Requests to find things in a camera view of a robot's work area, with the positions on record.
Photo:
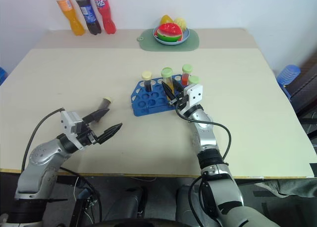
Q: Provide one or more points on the blue test tube rack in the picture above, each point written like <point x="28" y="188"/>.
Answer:
<point x="148" y="101"/>

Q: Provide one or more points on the pale yellow toy fruit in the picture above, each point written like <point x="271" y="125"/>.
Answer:
<point x="181" y="23"/>

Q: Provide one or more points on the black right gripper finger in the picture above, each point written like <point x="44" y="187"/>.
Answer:
<point x="178" y="87"/>
<point x="169" y="93"/>

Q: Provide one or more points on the grey cloth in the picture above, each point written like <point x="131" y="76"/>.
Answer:
<point x="289" y="185"/>

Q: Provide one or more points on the black metal stand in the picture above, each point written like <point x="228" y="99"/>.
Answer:
<point x="79" y="209"/>

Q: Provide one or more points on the short tube with green cap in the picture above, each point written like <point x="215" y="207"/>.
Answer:
<point x="194" y="79"/>

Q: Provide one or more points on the green silicone mat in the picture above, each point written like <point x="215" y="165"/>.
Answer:
<point x="148" y="42"/>

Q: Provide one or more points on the red soda bottle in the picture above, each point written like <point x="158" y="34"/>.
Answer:
<point x="105" y="14"/>

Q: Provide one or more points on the toy watermelon slice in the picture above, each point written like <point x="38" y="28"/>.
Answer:
<point x="169" y="33"/>

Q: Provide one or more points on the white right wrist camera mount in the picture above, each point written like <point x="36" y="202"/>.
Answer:
<point x="194" y="94"/>

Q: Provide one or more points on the dark tube with cream cap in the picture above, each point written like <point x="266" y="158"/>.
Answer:
<point x="147" y="82"/>

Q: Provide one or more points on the dark brown cabinet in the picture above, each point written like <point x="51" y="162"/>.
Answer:
<point x="305" y="83"/>

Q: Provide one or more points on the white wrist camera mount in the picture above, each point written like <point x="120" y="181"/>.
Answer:
<point x="194" y="94"/>
<point x="69" y="120"/>

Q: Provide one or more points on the brown tube with cream cap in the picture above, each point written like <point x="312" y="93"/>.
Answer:
<point x="105" y="103"/>

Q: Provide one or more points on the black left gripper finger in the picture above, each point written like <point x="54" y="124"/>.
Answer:
<point x="110" y="132"/>
<point x="97" y="115"/>

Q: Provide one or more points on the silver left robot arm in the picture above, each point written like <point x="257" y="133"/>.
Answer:
<point x="40" y="160"/>

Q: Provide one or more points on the orange soda bottle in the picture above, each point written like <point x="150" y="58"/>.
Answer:
<point x="71" y="18"/>

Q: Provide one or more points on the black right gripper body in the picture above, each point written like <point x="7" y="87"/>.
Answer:
<point x="180" y="100"/>

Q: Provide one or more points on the grey rounded shape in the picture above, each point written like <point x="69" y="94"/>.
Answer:
<point x="184" y="202"/>
<point x="126" y="202"/>

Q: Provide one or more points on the blue plastic stool stack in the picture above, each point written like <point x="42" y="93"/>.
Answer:
<point x="288" y="75"/>

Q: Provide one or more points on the yellow tube with green cap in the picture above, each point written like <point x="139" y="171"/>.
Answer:
<point x="167" y="75"/>

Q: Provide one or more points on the red tube with green cap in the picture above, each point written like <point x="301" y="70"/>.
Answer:
<point x="186" y="75"/>

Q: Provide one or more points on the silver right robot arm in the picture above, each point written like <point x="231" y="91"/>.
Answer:
<point x="206" y="137"/>

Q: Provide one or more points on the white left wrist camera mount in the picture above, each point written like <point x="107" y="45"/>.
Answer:
<point x="69" y="120"/>

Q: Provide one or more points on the blue bowl of fruit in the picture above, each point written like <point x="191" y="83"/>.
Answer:
<point x="171" y="42"/>

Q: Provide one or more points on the dark cola bottle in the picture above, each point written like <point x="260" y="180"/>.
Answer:
<point x="89" y="16"/>

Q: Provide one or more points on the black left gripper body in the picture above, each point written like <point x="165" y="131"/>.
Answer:
<point x="86" y="135"/>

